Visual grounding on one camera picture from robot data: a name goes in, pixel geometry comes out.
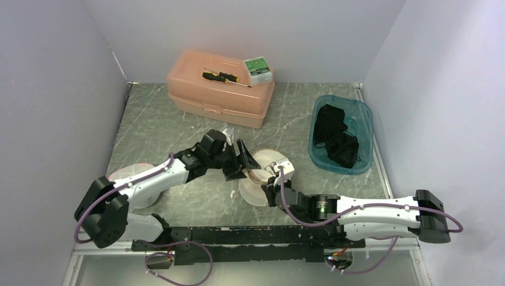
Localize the green white small box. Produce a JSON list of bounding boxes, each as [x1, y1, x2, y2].
[[244, 57, 273, 86]]

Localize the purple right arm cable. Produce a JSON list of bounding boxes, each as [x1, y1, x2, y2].
[[278, 166, 464, 234]]

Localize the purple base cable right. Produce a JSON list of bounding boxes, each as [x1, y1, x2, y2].
[[325, 236, 400, 276]]

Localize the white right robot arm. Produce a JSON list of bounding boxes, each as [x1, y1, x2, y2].
[[261, 179, 451, 247]]

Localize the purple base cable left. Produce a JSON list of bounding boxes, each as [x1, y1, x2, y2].
[[144, 241, 213, 286]]

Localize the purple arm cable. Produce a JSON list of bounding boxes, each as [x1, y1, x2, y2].
[[74, 153, 176, 244], [278, 166, 464, 234]]

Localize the black yellow screwdriver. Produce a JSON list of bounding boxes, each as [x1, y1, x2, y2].
[[202, 69, 251, 88]]

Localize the teal plastic bin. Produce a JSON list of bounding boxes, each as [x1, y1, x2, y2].
[[308, 95, 373, 175]]

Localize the white mesh laundry bag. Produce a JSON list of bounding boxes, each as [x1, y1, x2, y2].
[[238, 148, 287, 207]]

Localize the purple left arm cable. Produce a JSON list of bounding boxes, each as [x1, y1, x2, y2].
[[74, 153, 176, 244]]

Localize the clear round lidded container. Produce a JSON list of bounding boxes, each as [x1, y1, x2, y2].
[[108, 163, 163, 209]]

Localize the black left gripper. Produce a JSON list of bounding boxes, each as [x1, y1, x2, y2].
[[207, 139, 260, 181]]

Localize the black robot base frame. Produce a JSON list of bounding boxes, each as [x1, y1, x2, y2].
[[122, 223, 366, 266]]

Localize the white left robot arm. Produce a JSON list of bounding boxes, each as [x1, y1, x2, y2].
[[73, 129, 261, 250]]

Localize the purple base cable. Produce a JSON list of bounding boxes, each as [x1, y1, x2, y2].
[[325, 236, 400, 276], [144, 241, 213, 286]]

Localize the black cloth garment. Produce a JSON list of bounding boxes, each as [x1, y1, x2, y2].
[[312, 104, 361, 169]]

